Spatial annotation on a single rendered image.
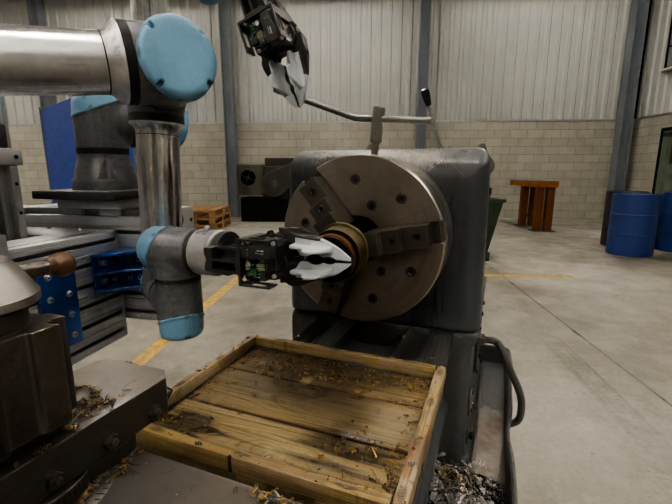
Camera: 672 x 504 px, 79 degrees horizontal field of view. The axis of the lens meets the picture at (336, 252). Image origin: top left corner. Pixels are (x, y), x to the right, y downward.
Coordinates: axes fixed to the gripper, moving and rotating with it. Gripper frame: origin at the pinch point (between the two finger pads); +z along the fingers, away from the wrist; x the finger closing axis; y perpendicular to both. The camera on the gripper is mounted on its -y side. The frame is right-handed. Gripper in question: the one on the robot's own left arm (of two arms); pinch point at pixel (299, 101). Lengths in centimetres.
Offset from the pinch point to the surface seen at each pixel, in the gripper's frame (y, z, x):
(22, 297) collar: 54, 22, 0
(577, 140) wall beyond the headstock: -1119, 10, 211
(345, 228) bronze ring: 9.8, 24.5, 4.9
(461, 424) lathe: -16, 75, 7
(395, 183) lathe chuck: -0.6, 19.8, 12.3
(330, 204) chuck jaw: 4.8, 19.8, 1.6
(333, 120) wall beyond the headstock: -939, -232, -317
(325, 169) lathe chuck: -0.6, 13.1, 0.5
